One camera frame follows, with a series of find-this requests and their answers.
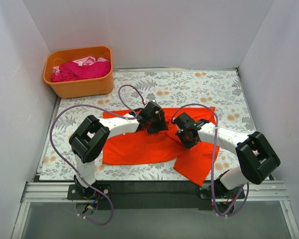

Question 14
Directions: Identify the aluminium frame rail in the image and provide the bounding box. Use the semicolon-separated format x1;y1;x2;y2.
21;180;290;202

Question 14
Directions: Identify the magenta t shirt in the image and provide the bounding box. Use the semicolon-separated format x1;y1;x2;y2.
51;61;111;83

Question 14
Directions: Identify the light pink t shirt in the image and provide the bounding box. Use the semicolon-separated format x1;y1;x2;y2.
53;56;108;75

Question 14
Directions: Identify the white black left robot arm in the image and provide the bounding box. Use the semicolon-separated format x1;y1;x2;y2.
69;102;168;199

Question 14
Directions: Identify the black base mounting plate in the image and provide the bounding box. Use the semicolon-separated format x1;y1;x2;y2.
67;181;245;211

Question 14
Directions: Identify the orange t shirt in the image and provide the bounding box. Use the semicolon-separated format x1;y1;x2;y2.
102;108;213;185

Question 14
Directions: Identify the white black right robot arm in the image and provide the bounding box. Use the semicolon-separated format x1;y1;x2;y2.
172;113;281;198

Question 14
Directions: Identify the floral patterned table mat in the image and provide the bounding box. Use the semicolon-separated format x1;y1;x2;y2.
38;70;256;181

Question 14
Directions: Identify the orange plastic bin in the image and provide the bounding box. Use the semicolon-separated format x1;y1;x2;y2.
43;46;114;99

